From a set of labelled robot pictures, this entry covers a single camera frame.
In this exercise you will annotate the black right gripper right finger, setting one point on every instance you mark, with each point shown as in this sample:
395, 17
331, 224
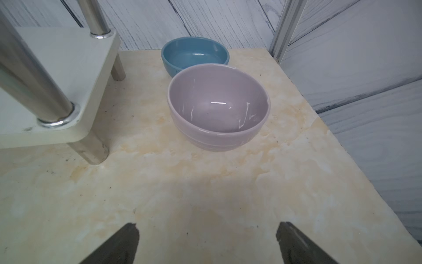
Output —
297, 248

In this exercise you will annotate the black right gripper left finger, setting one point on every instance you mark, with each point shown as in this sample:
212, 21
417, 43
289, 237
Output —
120, 248

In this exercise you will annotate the white two-tier shelf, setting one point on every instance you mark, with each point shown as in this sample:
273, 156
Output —
53, 80

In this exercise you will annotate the lilac ceramic bowl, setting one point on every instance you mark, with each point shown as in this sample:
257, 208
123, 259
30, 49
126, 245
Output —
217, 107

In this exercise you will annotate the blue ceramic bowl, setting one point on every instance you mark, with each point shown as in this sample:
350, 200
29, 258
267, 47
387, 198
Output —
179, 54

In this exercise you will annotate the right aluminium frame post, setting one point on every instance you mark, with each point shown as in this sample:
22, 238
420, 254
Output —
287, 24

